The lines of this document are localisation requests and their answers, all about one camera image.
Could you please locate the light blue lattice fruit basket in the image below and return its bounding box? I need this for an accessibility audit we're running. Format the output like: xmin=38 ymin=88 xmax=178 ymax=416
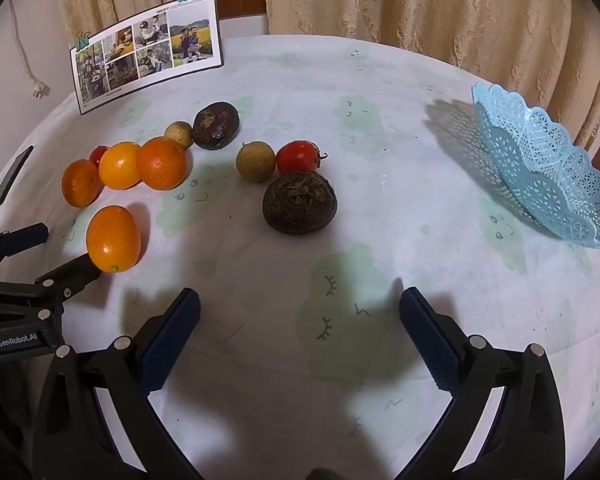
xmin=471 ymin=81 xmax=600 ymax=250

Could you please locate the small dark passion fruit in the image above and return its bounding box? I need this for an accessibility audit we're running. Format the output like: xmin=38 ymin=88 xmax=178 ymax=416
xmin=192 ymin=102 xmax=240 ymax=151

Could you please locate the white power cord with plug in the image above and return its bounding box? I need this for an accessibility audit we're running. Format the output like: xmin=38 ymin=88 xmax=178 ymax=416
xmin=7 ymin=0 xmax=51 ymax=101

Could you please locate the cloud print tablecloth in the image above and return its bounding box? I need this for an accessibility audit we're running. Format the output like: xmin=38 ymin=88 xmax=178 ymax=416
xmin=0 ymin=35 xmax=600 ymax=480

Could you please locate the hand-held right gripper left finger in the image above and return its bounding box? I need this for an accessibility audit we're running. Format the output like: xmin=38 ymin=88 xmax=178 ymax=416
xmin=32 ymin=287 xmax=203 ymax=480

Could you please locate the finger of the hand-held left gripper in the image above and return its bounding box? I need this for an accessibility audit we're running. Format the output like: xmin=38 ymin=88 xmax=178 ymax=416
xmin=0 ymin=223 xmax=50 ymax=281
xmin=0 ymin=254 xmax=102 ymax=322

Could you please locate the small yellow-green round fruit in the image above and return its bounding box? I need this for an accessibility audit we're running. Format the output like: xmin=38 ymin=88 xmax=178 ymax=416
xmin=164 ymin=121 xmax=195 ymax=150

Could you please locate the round yellow-orange citrus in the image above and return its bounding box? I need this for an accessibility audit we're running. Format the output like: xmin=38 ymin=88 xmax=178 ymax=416
xmin=98 ymin=141 xmax=143 ymax=191

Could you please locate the large dark passion fruit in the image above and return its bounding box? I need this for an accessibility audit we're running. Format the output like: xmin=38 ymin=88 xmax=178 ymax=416
xmin=262 ymin=170 xmax=338 ymax=236

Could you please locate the large textured orange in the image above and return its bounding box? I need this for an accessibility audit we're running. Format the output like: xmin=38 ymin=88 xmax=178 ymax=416
xmin=136 ymin=136 xmax=189 ymax=191

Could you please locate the black smartphone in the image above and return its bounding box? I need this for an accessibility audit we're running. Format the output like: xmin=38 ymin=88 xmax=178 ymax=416
xmin=0 ymin=145 xmax=35 ymax=216

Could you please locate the small deep orange tangerine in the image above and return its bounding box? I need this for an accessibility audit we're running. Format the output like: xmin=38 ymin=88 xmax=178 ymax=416
xmin=61 ymin=159 xmax=102 ymax=208

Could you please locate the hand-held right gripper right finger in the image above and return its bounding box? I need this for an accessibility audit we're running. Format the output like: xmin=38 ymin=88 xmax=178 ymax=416
xmin=395 ymin=286 xmax=567 ymax=480

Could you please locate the large yellow-green round fruit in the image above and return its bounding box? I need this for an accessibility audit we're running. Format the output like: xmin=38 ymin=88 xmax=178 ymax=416
xmin=236 ymin=141 xmax=277 ymax=183

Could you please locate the photo collage card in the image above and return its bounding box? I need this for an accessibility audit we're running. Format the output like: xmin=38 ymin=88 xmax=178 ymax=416
xmin=69 ymin=0 xmax=224 ymax=116

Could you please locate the oval yellow-orange citrus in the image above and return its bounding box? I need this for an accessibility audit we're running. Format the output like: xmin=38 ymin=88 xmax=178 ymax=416
xmin=86 ymin=205 xmax=143 ymax=273

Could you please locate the wide beige curtain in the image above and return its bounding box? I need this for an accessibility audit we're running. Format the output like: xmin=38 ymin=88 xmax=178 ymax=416
xmin=263 ymin=0 xmax=600 ymax=151

